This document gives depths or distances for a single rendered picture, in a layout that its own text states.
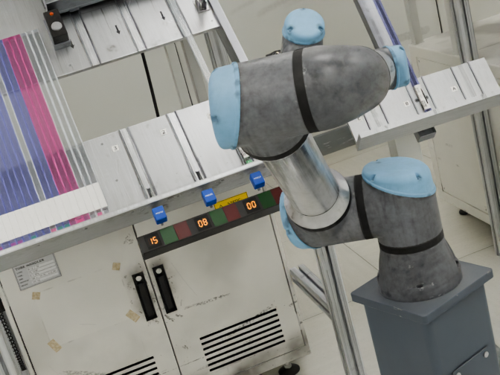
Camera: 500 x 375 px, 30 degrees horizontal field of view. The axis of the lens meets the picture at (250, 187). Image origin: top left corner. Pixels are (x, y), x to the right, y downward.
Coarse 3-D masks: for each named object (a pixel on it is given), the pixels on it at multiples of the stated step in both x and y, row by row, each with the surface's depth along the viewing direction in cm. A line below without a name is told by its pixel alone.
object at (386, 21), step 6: (372, 0) 210; (378, 0) 208; (378, 6) 208; (378, 12) 208; (384, 12) 207; (384, 18) 207; (384, 24) 207; (390, 24) 206; (390, 30) 206; (390, 36) 205; (396, 36) 205; (396, 42) 204; (408, 66) 202; (414, 78) 201; (414, 84) 200
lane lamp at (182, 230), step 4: (176, 224) 193; (180, 224) 193; (184, 224) 193; (176, 228) 193; (180, 228) 193; (184, 228) 193; (188, 228) 193; (176, 232) 193; (180, 232) 193; (184, 232) 193; (188, 232) 193; (180, 236) 192; (184, 236) 192; (188, 236) 192
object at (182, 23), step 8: (168, 0) 218; (176, 8) 217; (176, 16) 216; (184, 24) 215; (184, 32) 214; (192, 40) 213; (192, 48) 212; (200, 56) 211; (200, 64) 210; (208, 72) 209; (208, 80) 208; (248, 160) 199
